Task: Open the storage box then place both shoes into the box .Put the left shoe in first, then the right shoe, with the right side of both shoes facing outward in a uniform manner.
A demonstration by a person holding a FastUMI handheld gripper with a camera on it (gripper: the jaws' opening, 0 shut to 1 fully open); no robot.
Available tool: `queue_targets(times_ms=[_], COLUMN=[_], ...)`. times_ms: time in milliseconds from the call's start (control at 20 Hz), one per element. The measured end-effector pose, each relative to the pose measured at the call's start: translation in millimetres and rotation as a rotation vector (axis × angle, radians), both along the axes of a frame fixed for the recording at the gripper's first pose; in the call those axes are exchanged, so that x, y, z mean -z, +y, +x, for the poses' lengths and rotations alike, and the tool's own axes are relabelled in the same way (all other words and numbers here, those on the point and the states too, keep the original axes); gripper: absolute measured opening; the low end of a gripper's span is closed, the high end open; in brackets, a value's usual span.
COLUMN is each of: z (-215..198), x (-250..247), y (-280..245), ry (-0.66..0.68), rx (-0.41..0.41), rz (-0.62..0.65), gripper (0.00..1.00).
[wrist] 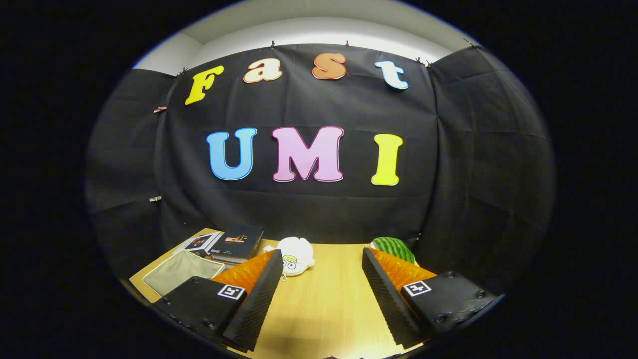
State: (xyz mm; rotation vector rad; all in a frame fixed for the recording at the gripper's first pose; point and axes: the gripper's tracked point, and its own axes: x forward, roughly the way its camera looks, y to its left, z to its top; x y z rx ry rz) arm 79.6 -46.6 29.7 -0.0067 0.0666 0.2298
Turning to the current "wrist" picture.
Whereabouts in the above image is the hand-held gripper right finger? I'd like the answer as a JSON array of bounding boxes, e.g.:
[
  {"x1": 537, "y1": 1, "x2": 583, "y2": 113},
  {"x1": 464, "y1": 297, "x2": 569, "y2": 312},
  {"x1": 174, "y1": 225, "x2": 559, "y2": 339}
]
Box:
[{"x1": 362, "y1": 247, "x2": 500, "y2": 350}]

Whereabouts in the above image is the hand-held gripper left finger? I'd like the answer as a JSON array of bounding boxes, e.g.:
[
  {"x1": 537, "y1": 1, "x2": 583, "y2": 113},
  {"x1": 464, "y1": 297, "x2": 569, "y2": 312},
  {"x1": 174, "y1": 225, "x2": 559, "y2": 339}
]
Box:
[{"x1": 154, "y1": 249, "x2": 284, "y2": 352}]

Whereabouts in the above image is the grey fabric storage box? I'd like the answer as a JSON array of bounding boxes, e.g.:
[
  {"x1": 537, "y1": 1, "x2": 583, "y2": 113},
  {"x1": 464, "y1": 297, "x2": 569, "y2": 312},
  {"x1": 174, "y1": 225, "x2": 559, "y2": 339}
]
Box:
[{"x1": 141, "y1": 249, "x2": 226, "y2": 298}]

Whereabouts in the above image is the watermelon slice plush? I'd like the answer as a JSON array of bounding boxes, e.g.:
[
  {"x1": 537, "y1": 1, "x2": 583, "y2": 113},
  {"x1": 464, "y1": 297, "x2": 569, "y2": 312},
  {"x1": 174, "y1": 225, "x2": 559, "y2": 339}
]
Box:
[{"x1": 370, "y1": 237, "x2": 417, "y2": 265}]

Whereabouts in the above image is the dark blue covered book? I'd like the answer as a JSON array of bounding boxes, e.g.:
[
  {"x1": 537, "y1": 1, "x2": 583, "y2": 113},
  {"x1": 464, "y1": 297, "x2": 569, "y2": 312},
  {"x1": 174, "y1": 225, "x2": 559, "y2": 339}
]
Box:
[{"x1": 208, "y1": 224, "x2": 264, "y2": 264}]

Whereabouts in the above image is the white plush toy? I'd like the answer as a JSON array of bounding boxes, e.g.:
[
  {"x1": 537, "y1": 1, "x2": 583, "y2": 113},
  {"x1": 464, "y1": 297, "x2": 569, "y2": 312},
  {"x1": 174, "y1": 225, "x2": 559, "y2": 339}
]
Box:
[{"x1": 264, "y1": 237, "x2": 315, "y2": 277}]

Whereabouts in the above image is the white cover magazine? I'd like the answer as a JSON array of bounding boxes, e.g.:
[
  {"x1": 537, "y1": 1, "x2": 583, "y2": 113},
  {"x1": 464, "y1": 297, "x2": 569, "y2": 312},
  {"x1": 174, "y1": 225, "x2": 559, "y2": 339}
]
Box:
[{"x1": 173, "y1": 231, "x2": 222, "y2": 257}]

